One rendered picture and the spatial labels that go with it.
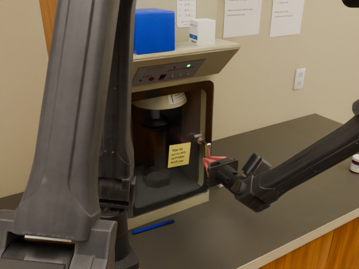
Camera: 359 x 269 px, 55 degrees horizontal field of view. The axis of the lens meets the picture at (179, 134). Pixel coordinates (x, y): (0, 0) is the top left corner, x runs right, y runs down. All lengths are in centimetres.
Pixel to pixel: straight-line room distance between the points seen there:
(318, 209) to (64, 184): 110
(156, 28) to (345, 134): 46
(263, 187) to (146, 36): 44
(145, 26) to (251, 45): 98
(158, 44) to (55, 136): 56
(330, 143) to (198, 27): 42
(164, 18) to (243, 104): 104
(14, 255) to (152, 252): 77
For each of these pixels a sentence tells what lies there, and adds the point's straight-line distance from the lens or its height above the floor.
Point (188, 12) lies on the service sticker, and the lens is 98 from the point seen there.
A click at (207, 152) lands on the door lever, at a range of 106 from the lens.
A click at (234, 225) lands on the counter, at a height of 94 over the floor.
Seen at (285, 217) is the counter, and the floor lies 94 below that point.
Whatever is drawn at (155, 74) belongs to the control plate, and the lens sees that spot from 88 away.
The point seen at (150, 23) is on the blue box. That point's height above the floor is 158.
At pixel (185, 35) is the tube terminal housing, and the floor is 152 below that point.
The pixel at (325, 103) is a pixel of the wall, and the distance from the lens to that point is 228.
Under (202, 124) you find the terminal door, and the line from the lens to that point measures 107.
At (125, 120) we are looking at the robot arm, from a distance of 51.
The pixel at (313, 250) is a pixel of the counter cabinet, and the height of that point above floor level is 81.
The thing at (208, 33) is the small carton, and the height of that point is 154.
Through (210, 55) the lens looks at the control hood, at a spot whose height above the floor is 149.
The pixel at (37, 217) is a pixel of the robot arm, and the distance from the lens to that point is 30.
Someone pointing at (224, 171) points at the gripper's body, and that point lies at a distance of 99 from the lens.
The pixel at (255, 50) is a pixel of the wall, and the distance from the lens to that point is 175.
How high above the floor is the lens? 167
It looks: 25 degrees down
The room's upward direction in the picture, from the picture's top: straight up
